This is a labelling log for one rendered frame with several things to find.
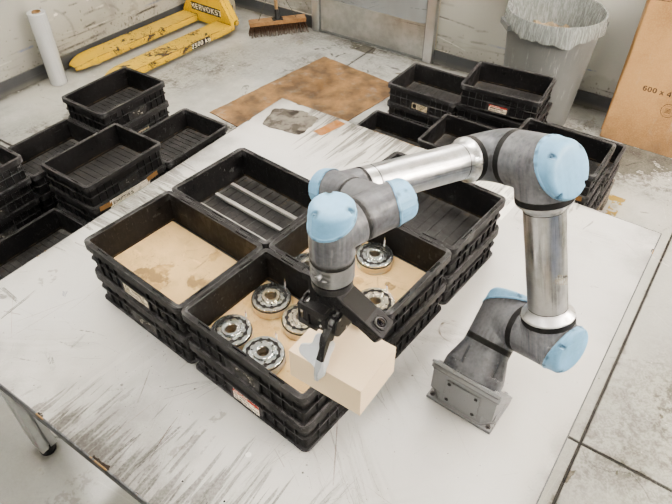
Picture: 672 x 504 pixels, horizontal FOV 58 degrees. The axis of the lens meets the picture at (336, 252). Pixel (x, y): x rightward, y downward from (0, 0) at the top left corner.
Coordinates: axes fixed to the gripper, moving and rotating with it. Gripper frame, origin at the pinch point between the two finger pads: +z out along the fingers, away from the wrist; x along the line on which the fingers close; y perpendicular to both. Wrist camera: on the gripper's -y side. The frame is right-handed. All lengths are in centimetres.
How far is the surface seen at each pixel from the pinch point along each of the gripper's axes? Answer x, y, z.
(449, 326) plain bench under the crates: -51, -2, 40
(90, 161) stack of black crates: -64, 178, 60
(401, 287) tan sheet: -45, 11, 27
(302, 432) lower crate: 3.5, 8.3, 29.7
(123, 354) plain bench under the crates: 8, 66, 39
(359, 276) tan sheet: -43, 23, 27
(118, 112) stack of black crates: -93, 190, 53
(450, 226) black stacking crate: -76, 12, 27
